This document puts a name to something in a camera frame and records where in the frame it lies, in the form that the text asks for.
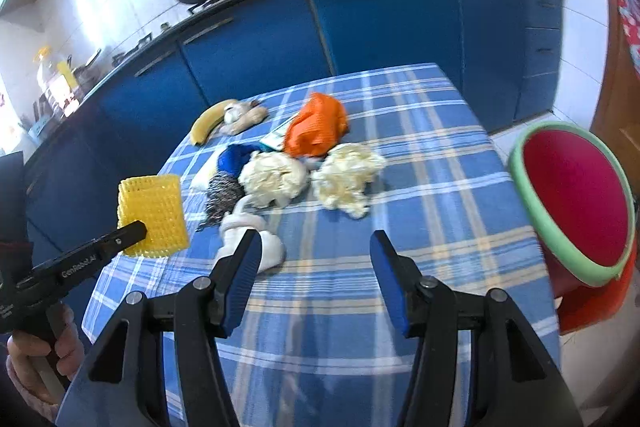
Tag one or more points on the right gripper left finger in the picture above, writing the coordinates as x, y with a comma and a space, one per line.
121, 382

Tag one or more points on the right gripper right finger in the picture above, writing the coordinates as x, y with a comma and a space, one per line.
513, 379

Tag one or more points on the yellow foam fruit net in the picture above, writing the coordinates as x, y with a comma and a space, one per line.
156, 202

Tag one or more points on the black white knit cloth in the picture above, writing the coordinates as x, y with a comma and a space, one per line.
223, 192

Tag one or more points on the blue plastic wrapper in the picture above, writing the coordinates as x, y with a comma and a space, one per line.
234, 157

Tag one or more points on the cream tissue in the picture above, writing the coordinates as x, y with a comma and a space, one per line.
342, 179

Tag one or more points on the teal white carton box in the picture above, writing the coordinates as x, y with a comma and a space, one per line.
274, 140

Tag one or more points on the blue kitchen cabinets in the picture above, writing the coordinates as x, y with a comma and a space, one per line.
502, 55

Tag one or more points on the person's left hand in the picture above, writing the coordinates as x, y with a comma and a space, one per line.
24, 347

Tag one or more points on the red bin green rim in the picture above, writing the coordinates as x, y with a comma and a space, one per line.
580, 204

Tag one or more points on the cooking oil bottle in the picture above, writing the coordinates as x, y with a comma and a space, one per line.
47, 71

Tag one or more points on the yellow banana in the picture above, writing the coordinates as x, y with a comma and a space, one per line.
207, 122

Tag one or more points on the blue plaid tablecloth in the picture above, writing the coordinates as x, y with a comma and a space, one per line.
316, 346

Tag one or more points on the garlic bulb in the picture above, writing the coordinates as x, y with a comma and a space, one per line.
234, 111

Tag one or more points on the wooden door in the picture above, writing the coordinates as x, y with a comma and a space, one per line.
616, 121

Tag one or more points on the ginger root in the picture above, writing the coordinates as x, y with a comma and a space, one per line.
255, 115

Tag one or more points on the red floral cloth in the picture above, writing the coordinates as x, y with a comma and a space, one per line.
630, 15

